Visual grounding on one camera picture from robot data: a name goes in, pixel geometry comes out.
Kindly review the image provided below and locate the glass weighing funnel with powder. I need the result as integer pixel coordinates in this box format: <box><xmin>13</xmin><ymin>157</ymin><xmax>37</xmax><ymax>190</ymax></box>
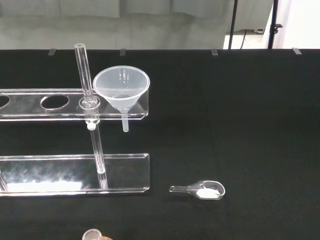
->
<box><xmin>168</xmin><ymin>180</ymin><xmax>226</xmax><ymax>201</ymax></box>

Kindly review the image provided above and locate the clear acrylic funnel stand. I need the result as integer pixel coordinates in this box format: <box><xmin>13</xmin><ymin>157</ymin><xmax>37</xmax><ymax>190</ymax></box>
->
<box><xmin>0</xmin><ymin>43</ymin><xmax>151</xmax><ymax>198</ymax></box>

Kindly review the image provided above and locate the black bench cloth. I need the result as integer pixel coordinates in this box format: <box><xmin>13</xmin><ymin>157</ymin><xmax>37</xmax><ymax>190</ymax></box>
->
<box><xmin>0</xmin><ymin>48</ymin><xmax>320</xmax><ymax>240</ymax></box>

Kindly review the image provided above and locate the small glass round-bottom flask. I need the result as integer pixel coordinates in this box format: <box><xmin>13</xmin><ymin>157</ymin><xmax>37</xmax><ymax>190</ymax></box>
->
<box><xmin>81</xmin><ymin>229</ymin><xmax>103</xmax><ymax>240</ymax></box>

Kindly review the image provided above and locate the black tripod pole with clamp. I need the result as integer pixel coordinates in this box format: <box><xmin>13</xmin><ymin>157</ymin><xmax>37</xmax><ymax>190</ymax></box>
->
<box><xmin>269</xmin><ymin>0</ymin><xmax>284</xmax><ymax>50</ymax></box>

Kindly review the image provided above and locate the thin black floor cable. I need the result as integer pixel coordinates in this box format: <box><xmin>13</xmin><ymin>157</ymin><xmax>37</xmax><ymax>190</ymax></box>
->
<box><xmin>239</xmin><ymin>29</ymin><xmax>248</xmax><ymax>50</ymax></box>

